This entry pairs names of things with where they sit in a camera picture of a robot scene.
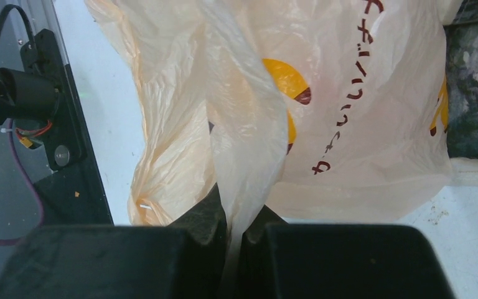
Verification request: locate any orange plastic grocery bag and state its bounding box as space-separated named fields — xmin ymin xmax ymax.
xmin=84 ymin=0 xmax=464 ymax=257

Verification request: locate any canvas tote bag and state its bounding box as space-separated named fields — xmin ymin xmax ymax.
xmin=443 ymin=0 xmax=478 ymax=189

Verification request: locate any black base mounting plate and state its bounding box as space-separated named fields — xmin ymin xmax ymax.
xmin=20 ymin=29 xmax=113 ymax=225

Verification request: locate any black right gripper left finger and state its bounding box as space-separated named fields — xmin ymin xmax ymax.
xmin=0 ymin=187 xmax=227 ymax=298

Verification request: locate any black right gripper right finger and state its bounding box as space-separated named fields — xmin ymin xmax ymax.
xmin=238 ymin=207 xmax=454 ymax=298

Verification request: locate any aluminium frame rail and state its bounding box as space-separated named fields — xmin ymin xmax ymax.
xmin=14 ymin=0 xmax=64 ymax=47

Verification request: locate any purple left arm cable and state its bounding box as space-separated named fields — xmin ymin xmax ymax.
xmin=0 ymin=118 xmax=45 ymax=247

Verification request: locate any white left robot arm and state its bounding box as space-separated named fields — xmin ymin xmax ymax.
xmin=0 ymin=4 xmax=59 ymax=128

